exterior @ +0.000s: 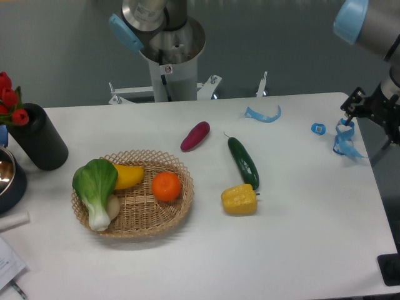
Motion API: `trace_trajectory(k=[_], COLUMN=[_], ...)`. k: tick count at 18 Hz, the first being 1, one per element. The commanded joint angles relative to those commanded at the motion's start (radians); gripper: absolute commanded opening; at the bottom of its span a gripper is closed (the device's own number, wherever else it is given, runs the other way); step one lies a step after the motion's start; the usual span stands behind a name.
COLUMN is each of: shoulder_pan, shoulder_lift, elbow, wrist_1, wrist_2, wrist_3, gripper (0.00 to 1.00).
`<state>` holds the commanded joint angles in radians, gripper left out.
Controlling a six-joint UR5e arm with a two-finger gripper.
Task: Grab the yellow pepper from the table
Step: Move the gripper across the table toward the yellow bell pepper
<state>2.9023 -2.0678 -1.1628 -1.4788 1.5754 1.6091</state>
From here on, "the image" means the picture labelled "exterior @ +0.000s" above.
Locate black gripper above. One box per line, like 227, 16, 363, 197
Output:
340, 87, 399, 144

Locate yellow bell pepper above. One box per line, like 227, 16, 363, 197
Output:
221, 184, 258, 215

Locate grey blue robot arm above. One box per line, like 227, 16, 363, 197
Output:
109, 1, 399, 144

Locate tangled blue tape strip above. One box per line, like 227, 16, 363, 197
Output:
332, 118, 368, 159

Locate small blue tape roll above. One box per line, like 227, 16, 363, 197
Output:
311, 122, 326, 136

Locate curved blue tape strip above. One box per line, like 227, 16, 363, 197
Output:
243, 106, 282, 123

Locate green cucumber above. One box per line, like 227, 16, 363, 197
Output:
223, 132, 260, 191

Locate purple sweet potato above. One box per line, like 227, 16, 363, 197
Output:
180, 121, 211, 152

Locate black device at table edge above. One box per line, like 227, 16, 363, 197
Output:
377, 253, 400, 286

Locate orange mandarin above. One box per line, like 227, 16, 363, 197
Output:
151, 172, 181, 201

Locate yellow mango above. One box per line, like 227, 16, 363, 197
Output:
114, 164, 144, 190

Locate beige potato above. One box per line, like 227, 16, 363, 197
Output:
106, 194, 121, 220

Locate green bok choy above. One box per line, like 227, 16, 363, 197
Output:
72, 159, 118, 231

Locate black cylindrical vase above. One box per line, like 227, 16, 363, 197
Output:
7, 103, 69, 171

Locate red tulip flowers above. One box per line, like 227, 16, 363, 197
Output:
1, 71, 29, 126

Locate dark metal bowl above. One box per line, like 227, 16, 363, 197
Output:
1, 146, 28, 214

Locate blue object at left edge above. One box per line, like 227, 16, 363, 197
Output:
0, 125, 9, 148

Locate white paper roll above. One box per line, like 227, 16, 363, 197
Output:
0, 211, 30, 231

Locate white paper sheet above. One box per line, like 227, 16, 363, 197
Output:
0, 238, 26, 289

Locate patterned pen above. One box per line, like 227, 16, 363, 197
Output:
10, 281, 28, 300

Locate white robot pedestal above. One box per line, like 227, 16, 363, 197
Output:
107, 17, 269, 106

